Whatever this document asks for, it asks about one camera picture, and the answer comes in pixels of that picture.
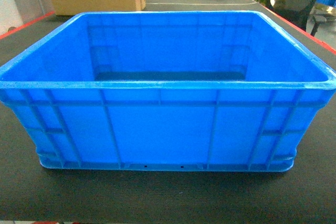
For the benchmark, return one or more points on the blue plastic crate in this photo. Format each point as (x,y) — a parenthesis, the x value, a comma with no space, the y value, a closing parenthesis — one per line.
(221,91)

